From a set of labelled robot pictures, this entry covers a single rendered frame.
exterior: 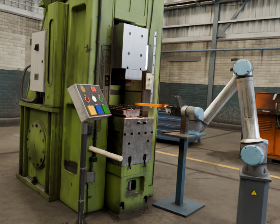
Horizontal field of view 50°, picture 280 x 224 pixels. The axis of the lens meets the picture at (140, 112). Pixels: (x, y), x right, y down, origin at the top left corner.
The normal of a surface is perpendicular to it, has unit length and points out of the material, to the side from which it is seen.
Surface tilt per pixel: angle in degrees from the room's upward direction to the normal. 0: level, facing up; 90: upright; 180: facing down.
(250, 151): 95
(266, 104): 90
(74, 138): 90
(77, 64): 89
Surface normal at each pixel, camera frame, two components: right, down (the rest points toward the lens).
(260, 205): -0.30, 0.06
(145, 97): 0.66, 0.10
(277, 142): -0.61, 0.03
